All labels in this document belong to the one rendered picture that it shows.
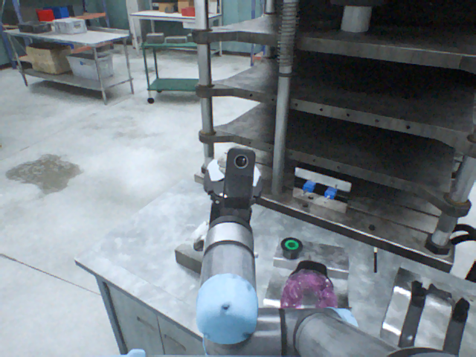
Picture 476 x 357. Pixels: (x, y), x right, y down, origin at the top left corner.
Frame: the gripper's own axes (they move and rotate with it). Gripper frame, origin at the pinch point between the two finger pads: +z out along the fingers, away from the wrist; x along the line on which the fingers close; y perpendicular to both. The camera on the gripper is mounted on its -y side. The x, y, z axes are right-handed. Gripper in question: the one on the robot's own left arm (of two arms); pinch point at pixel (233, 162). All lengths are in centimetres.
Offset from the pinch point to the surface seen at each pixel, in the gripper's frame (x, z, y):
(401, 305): 57, 7, 47
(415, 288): 63, 12, 44
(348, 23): 46, 102, -18
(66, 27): -248, 480, 83
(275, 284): 21, 18, 55
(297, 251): 28, 27, 48
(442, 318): 67, 3, 45
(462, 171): 84, 44, 17
